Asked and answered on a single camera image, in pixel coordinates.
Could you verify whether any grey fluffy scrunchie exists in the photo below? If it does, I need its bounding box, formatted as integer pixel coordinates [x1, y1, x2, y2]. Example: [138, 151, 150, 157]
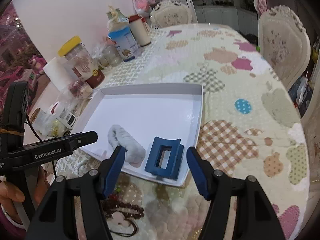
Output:
[107, 125, 145, 167]

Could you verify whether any blue square hair claw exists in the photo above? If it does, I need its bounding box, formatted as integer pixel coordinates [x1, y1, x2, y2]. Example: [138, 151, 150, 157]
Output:
[145, 137, 184, 180]

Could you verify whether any dark brown bead bracelet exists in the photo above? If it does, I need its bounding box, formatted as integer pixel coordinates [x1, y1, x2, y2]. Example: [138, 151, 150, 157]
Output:
[101, 192, 145, 220]

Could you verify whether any person left hand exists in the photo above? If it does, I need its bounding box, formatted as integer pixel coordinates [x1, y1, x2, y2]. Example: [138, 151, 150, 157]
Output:
[0, 165, 51, 224]

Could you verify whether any white pill bottle red cap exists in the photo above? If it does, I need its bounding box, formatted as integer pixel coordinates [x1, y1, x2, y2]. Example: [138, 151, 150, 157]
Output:
[49, 101, 77, 129]

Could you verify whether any bag of red dates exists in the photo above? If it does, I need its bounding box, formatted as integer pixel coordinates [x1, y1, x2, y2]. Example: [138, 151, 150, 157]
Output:
[68, 80, 93, 99]

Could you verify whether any patchwork quilted tablecloth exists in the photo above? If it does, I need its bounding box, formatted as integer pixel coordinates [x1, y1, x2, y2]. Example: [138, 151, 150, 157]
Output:
[53, 23, 311, 240]

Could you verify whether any white shallow tray box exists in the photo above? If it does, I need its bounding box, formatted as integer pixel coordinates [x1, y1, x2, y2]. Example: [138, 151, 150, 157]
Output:
[72, 82, 204, 188]

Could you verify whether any white paper towel roll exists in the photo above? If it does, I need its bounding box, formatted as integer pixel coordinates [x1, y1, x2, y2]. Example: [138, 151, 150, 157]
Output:
[43, 57, 73, 92]

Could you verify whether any yellow lid clear jar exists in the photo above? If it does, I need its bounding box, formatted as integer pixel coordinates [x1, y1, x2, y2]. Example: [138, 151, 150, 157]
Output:
[57, 35, 105, 89]

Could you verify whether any small clear glass jar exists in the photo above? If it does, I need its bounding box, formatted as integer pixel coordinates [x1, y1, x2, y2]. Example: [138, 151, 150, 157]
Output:
[99, 45, 123, 67]

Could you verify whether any pink bear poster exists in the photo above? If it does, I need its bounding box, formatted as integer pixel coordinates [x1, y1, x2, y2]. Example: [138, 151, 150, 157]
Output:
[1, 3, 50, 113]

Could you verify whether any blue white milk powder can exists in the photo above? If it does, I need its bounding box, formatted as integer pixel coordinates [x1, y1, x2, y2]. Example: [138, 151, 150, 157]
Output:
[108, 26, 141, 62]

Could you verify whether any green thermos bottle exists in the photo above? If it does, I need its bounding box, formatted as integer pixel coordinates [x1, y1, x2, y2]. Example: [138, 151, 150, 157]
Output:
[107, 5, 126, 31]

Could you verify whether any cream tumbler red lid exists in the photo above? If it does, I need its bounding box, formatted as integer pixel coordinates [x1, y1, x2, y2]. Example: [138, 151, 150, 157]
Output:
[129, 15, 151, 47]

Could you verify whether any cream floral chair far end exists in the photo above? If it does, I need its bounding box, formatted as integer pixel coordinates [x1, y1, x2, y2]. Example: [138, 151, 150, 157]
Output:
[150, 0, 192, 29]

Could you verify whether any cream floral chair middle right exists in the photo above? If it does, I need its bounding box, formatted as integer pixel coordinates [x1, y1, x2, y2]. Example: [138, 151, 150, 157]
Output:
[258, 5, 311, 90]

